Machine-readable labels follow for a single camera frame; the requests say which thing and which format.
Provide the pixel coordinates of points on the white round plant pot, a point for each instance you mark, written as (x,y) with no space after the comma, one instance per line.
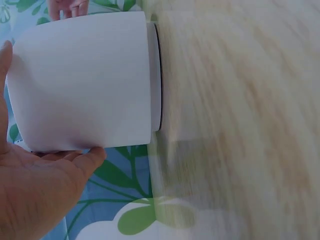
(82,82)

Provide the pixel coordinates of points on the person's right fingers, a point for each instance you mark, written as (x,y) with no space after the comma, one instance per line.
(76,8)

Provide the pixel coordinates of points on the person's right hand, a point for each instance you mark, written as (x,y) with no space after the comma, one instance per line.
(75,6)

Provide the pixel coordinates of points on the person's left hand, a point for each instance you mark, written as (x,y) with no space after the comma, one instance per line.
(30,190)

